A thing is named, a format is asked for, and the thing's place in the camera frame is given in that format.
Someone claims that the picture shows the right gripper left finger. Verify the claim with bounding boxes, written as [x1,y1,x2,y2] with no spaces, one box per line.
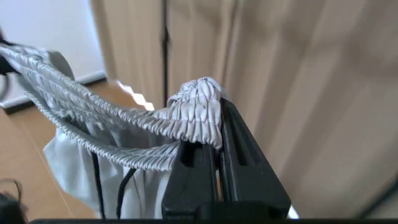
[160,139,220,219]

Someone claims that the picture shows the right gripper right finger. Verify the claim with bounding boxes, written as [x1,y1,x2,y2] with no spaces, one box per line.
[217,98,292,219]

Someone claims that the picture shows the pale grey shorts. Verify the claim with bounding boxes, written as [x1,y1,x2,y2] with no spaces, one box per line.
[0,43,224,219]

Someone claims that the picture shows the beige curtain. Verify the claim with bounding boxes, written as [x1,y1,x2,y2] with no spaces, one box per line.
[90,0,398,219]

